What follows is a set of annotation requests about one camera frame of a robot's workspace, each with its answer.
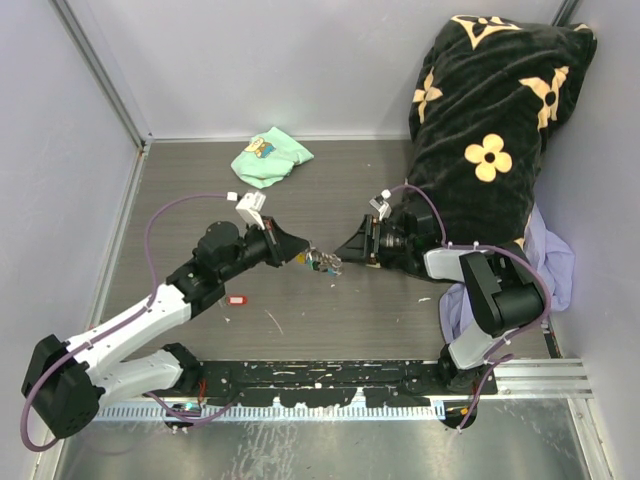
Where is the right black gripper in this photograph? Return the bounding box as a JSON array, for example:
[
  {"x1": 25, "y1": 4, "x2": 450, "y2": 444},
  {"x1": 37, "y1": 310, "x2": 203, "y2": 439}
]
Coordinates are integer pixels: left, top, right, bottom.
[{"x1": 334, "y1": 214, "x2": 414, "y2": 265}]

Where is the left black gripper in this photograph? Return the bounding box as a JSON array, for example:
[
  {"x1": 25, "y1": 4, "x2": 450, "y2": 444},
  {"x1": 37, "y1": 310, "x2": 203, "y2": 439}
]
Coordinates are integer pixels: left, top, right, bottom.
[{"x1": 219, "y1": 215, "x2": 308, "y2": 283}]

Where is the blue handled key ring organizer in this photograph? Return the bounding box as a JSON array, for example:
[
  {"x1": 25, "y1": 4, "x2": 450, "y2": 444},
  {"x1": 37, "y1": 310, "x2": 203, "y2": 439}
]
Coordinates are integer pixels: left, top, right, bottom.
[{"x1": 296, "y1": 247, "x2": 343, "y2": 276}]

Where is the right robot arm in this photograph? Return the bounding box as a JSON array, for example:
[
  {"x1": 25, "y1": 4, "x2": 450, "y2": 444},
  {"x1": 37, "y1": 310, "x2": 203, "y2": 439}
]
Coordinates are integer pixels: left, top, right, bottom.
[{"x1": 335, "y1": 201, "x2": 546, "y2": 394}]

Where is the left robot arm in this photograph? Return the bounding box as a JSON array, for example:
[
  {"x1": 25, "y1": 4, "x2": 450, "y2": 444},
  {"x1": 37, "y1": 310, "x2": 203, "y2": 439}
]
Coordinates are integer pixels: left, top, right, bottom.
[{"x1": 20, "y1": 216, "x2": 310, "y2": 451}]

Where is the red key tag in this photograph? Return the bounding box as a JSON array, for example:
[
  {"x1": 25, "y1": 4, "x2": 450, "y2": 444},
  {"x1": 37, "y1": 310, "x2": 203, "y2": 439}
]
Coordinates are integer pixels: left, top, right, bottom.
[{"x1": 226, "y1": 295, "x2": 248, "y2": 306}]

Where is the mint green cloth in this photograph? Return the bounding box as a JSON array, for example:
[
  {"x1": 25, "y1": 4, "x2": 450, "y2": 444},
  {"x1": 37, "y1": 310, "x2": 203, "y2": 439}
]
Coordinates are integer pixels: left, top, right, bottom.
[{"x1": 231, "y1": 127, "x2": 314, "y2": 190}]

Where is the lavender cloth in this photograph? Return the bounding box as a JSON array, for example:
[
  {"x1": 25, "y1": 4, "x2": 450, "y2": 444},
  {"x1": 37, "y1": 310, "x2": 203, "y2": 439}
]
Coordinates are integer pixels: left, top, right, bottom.
[{"x1": 439, "y1": 205, "x2": 575, "y2": 344}]

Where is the black floral blanket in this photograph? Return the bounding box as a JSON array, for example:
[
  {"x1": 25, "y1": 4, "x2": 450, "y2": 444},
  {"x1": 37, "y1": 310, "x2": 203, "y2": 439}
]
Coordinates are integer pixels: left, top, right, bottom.
[{"x1": 403, "y1": 15, "x2": 597, "y2": 246}]

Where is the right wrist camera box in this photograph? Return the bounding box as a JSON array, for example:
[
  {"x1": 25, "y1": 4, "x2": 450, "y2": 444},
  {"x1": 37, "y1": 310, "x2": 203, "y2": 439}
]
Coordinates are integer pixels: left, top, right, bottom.
[{"x1": 369, "y1": 189, "x2": 392, "y2": 221}]

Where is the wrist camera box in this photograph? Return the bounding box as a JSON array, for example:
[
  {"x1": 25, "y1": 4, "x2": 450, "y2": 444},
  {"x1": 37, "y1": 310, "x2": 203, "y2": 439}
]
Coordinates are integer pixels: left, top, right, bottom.
[
  {"x1": 235, "y1": 191, "x2": 266, "y2": 230},
  {"x1": 369, "y1": 189, "x2": 392, "y2": 221}
]

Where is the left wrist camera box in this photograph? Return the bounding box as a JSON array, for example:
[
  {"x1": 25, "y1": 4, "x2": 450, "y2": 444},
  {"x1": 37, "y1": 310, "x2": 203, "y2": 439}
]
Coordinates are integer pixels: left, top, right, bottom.
[{"x1": 235, "y1": 191, "x2": 266, "y2": 230}]

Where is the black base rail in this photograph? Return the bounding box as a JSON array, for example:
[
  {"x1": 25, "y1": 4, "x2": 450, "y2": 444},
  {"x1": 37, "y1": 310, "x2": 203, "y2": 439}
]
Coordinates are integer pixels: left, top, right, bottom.
[{"x1": 196, "y1": 360, "x2": 497, "y2": 408}]

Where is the aluminium corner post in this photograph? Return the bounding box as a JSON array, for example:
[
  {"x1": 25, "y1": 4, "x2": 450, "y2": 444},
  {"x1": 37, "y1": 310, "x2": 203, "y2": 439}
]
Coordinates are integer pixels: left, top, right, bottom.
[{"x1": 50, "y1": 1, "x2": 153, "y2": 149}]

